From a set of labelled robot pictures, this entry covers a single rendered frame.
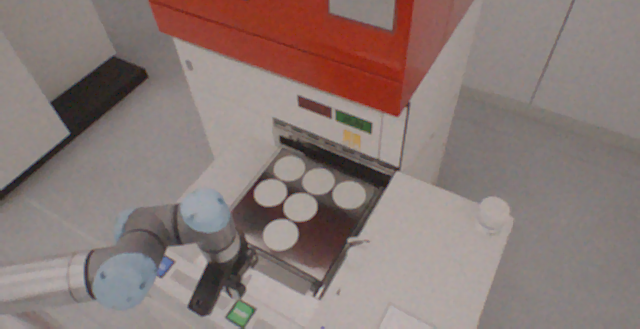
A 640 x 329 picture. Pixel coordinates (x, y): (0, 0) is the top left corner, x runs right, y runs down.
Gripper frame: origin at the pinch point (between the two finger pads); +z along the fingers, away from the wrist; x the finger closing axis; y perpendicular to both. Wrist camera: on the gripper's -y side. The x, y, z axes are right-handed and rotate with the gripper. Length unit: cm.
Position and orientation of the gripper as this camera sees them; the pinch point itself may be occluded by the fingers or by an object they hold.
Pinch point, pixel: (233, 297)
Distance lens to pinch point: 109.3
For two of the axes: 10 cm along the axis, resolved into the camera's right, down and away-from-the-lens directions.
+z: 0.4, 6.5, 7.6
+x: -8.7, -3.5, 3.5
